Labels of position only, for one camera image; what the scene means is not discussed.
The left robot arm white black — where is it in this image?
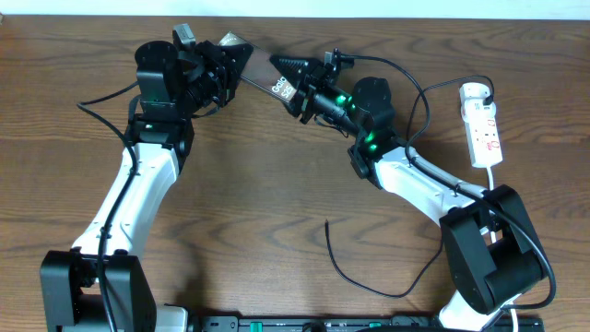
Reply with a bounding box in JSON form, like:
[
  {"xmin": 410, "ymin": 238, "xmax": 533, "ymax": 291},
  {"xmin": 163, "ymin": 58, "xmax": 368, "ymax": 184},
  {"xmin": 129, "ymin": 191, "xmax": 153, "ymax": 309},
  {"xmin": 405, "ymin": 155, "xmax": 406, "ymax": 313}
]
[{"xmin": 40, "ymin": 37, "xmax": 254, "ymax": 331}]

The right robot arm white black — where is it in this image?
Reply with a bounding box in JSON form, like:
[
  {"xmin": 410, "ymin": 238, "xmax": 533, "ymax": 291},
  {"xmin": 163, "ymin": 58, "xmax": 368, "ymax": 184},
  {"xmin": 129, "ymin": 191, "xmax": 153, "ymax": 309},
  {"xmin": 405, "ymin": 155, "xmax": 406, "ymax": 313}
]
[{"xmin": 270, "ymin": 51, "xmax": 557, "ymax": 331}]

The white charger plug adapter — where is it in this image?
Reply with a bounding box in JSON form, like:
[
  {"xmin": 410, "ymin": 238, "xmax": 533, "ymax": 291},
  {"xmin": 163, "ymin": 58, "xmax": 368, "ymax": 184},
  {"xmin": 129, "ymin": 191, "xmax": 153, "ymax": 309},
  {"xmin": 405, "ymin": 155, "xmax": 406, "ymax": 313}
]
[{"xmin": 459, "ymin": 82, "xmax": 490, "ymax": 103}]

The white power strip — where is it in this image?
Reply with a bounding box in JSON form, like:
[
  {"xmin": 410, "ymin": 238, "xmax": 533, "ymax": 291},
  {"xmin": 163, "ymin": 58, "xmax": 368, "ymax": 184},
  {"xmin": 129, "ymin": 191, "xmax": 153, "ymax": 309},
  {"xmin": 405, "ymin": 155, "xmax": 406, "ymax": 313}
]
[{"xmin": 461, "ymin": 99, "xmax": 503, "ymax": 168}]

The black charging cable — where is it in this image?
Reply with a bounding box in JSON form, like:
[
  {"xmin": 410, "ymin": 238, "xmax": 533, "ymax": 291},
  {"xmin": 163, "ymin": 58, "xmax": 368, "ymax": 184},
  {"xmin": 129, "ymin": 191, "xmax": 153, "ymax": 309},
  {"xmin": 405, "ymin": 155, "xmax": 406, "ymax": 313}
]
[{"xmin": 324, "ymin": 75, "xmax": 496, "ymax": 300}]

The white power strip cord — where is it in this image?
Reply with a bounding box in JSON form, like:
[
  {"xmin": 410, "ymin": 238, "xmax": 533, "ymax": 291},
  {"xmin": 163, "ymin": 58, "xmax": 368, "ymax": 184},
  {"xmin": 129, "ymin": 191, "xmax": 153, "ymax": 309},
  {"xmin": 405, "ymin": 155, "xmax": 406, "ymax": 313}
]
[{"xmin": 485, "ymin": 166, "xmax": 520, "ymax": 332}]

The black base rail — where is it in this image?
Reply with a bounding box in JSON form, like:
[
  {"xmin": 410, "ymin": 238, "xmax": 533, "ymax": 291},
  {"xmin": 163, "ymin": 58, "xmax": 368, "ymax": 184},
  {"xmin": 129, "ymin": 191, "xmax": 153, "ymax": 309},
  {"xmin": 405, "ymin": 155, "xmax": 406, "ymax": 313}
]
[{"xmin": 186, "ymin": 314, "xmax": 545, "ymax": 332}]

